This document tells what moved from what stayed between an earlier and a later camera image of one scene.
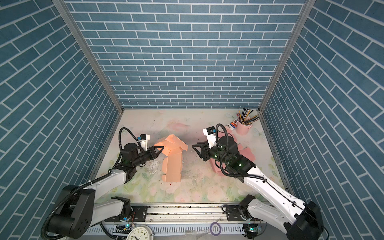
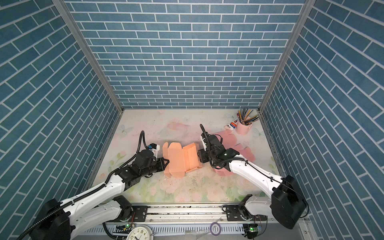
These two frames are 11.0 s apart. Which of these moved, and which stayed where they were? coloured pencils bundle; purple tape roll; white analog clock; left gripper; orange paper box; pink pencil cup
Moved: orange paper box; left gripper
Stayed: purple tape roll; white analog clock; pink pencil cup; coloured pencils bundle
